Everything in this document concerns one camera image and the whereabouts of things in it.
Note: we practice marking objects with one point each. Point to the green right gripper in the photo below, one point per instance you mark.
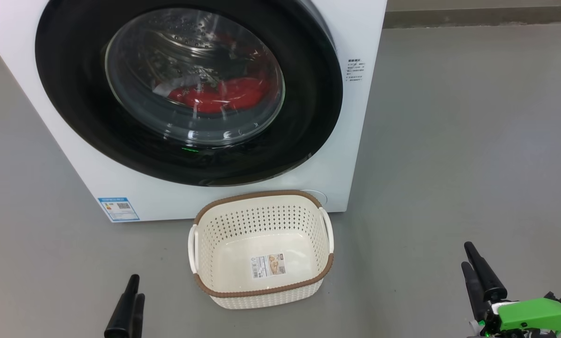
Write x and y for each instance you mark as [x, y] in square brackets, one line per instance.
[534, 314]

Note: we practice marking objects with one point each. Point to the product label sticker with barcode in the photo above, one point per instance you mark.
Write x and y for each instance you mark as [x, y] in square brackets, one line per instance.
[268, 265]

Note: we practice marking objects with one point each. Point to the red garment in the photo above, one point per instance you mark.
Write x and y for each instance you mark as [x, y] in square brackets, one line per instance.
[215, 98]

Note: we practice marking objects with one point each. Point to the black round glass washer door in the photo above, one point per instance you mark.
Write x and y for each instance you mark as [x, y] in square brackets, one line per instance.
[74, 94]

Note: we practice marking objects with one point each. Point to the blue energy label sticker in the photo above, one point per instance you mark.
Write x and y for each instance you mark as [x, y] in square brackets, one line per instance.
[118, 209]

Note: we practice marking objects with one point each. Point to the white front-load washing machine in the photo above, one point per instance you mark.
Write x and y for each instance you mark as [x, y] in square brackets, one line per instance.
[346, 141]

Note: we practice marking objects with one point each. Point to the printed black text notice label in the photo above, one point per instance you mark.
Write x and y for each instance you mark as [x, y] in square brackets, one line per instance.
[355, 69]

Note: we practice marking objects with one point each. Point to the cream laundry basket brown rim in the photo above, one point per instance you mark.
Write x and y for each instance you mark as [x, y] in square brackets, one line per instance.
[261, 295]

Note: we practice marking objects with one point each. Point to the round white filter cover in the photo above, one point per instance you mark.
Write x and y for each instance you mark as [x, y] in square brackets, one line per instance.
[319, 196]

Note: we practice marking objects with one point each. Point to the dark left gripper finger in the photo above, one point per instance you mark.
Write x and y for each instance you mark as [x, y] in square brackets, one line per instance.
[121, 314]
[139, 314]

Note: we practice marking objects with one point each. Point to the stainless steel washing machine drum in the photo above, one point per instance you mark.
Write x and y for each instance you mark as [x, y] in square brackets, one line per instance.
[182, 37]

